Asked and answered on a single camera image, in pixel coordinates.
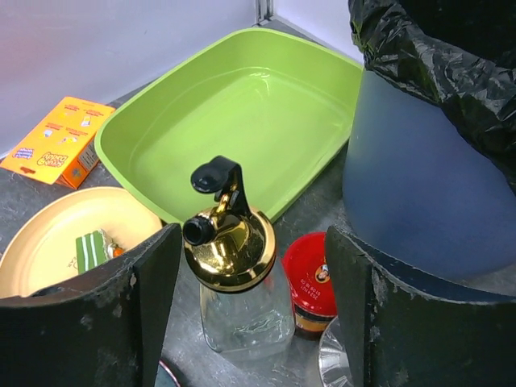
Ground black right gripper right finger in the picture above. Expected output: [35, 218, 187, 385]
[325, 226, 515, 386]

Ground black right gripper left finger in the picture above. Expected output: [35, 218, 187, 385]
[1, 223, 182, 386]

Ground silver lid spice jar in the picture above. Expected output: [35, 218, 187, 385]
[318, 317, 353, 387]

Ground blue ceramic plate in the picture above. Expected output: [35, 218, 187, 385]
[155, 360, 181, 387]

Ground green layered cake slice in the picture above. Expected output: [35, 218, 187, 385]
[75, 229, 125, 274]

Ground beige plate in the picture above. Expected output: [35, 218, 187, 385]
[1, 187, 162, 298]

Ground red lid sauce jar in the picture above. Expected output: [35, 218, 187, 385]
[282, 231, 337, 340]

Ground blue trash bin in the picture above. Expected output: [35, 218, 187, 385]
[343, 71, 515, 279]

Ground green plastic basin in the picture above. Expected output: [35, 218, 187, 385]
[95, 27, 362, 223]

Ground black trash bag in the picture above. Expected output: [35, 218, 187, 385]
[348, 1, 515, 188]

